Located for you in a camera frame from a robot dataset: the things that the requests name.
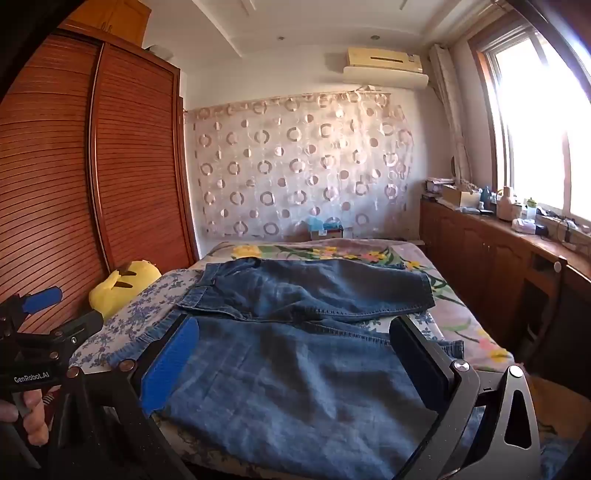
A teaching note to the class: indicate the blue bottle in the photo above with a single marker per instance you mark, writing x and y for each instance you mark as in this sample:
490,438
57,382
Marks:
485,196

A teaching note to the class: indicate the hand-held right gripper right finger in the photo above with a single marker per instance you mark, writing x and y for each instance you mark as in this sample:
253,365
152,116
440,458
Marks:
418,364

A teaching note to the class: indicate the dark blue denim pants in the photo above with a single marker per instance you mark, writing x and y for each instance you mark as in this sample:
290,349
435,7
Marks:
314,290

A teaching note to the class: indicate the drawn window curtain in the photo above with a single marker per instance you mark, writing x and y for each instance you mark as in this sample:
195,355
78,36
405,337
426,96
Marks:
450,115

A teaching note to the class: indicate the green capped bottle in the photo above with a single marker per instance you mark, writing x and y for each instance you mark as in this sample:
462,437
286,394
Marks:
532,210

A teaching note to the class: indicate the circle patterned curtain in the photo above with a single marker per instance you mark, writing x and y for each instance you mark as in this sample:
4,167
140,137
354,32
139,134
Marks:
300,166

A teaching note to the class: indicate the blue floral bed sheet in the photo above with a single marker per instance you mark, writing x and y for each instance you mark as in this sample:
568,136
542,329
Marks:
138,304

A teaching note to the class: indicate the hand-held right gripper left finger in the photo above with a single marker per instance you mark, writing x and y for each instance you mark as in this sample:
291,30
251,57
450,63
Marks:
170,367

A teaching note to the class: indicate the window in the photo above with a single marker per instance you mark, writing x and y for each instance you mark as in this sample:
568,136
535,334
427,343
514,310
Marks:
540,129

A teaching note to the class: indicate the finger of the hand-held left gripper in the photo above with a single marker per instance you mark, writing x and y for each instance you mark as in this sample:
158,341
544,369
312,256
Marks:
83,324
42,298

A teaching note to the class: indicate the beige jug bottle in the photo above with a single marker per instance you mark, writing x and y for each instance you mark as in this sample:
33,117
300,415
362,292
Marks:
506,205

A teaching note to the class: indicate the wooden overhead cabinet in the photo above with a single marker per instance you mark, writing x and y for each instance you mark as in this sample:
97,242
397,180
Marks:
111,18

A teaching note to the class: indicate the wooden counter cabinet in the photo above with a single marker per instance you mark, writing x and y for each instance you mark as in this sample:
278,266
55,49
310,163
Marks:
466,258

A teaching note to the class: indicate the wall air conditioner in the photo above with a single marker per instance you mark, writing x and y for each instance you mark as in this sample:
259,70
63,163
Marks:
383,64

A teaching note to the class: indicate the yellow plush toy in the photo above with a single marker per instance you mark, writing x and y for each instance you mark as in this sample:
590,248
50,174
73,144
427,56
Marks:
117,286

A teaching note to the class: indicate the wooden slatted wardrobe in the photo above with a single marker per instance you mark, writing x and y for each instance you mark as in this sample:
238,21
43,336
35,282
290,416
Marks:
129,161

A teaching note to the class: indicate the person's left hand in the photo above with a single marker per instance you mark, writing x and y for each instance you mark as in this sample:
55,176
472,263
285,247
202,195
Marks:
34,415

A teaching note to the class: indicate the light blue denim pants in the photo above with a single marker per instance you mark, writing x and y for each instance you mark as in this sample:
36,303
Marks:
286,378

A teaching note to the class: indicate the blue tissue box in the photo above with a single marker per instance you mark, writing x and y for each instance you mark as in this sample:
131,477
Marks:
325,228

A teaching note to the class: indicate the floral bed blanket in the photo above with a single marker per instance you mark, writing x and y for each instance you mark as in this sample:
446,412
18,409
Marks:
466,318

